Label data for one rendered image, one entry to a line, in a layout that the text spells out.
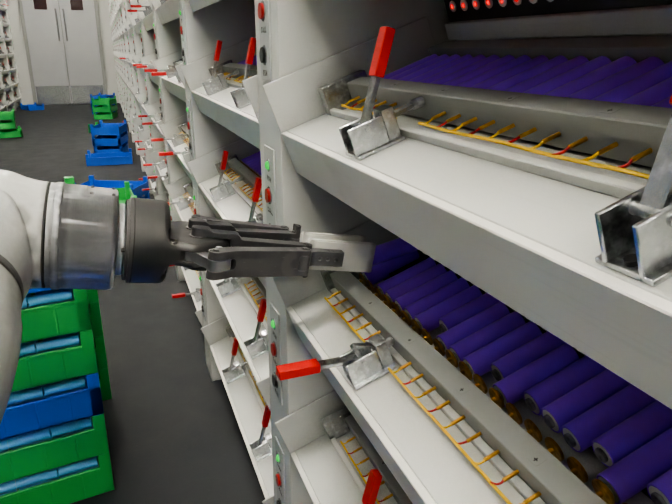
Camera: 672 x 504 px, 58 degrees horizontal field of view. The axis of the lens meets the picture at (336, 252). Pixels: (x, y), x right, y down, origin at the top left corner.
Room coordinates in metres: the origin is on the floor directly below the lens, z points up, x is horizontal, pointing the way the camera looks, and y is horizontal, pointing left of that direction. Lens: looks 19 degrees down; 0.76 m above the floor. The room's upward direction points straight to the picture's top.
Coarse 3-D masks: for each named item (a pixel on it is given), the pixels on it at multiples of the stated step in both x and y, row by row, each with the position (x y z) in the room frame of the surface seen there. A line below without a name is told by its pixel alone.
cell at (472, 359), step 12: (528, 324) 0.43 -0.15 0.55; (504, 336) 0.43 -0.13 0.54; (516, 336) 0.42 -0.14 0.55; (528, 336) 0.42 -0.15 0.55; (480, 348) 0.42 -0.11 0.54; (492, 348) 0.42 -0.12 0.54; (504, 348) 0.42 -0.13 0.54; (516, 348) 0.42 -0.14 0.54; (468, 360) 0.41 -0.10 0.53; (480, 360) 0.41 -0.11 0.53; (492, 360) 0.41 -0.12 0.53; (480, 372) 0.41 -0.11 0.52
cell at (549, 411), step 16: (592, 384) 0.35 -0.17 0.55; (608, 384) 0.35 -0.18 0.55; (624, 384) 0.35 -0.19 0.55; (560, 400) 0.34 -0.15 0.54; (576, 400) 0.34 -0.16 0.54; (592, 400) 0.34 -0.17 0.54; (544, 416) 0.34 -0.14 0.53; (560, 416) 0.33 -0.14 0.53; (576, 416) 0.33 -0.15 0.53; (560, 432) 0.33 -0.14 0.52
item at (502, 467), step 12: (360, 324) 0.54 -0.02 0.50; (396, 360) 0.46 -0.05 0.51; (408, 372) 0.44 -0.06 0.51; (420, 384) 0.42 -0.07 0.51; (432, 396) 0.40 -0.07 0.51; (444, 408) 0.38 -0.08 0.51; (468, 432) 0.35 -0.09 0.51; (480, 444) 0.34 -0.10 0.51; (504, 468) 0.32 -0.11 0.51; (516, 480) 0.31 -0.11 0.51; (528, 492) 0.29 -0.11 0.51
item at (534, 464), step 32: (352, 288) 0.57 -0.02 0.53; (352, 320) 0.53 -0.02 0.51; (384, 320) 0.49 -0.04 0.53; (416, 352) 0.43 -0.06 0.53; (448, 384) 0.39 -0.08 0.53; (480, 416) 0.34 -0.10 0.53; (512, 448) 0.31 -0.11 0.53; (544, 448) 0.30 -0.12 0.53; (544, 480) 0.28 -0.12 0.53; (576, 480) 0.28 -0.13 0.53
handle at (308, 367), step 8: (312, 360) 0.45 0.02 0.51; (320, 360) 0.45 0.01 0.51; (328, 360) 0.45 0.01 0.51; (336, 360) 0.45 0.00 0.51; (344, 360) 0.45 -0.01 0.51; (352, 360) 0.45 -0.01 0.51; (280, 368) 0.44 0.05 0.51; (288, 368) 0.43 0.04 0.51; (296, 368) 0.43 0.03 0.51; (304, 368) 0.44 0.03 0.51; (312, 368) 0.44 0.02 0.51; (320, 368) 0.44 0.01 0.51; (280, 376) 0.43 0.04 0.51; (288, 376) 0.43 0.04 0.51; (296, 376) 0.43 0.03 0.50
